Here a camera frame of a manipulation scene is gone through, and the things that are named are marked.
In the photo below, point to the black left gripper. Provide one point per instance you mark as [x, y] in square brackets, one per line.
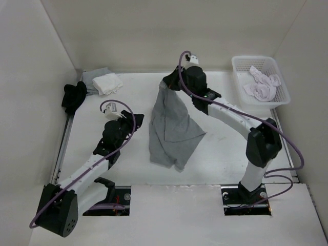
[127, 120]

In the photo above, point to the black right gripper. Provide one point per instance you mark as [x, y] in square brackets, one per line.
[170, 80]

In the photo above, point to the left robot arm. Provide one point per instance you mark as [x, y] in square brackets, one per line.
[61, 205]

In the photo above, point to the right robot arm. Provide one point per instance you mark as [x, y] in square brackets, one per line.
[263, 142]

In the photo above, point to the folded white tank top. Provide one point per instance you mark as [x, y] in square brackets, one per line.
[107, 84]

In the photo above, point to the folded light grey tank top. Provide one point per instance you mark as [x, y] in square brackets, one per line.
[88, 76]

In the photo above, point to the black tank top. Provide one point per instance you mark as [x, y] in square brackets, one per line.
[74, 97]

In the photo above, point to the pale pink tank top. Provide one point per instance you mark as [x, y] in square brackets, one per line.
[264, 88]

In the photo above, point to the white plastic basket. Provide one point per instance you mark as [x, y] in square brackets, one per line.
[242, 76]

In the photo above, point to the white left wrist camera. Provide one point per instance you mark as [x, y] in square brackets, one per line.
[110, 111]

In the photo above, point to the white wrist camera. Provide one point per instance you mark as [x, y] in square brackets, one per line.
[191, 60]
[110, 111]

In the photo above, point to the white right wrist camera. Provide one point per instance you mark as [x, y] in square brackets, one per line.
[191, 60]

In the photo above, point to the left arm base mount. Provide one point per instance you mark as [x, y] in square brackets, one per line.
[117, 203]

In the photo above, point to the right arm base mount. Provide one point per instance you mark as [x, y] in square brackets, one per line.
[234, 204]

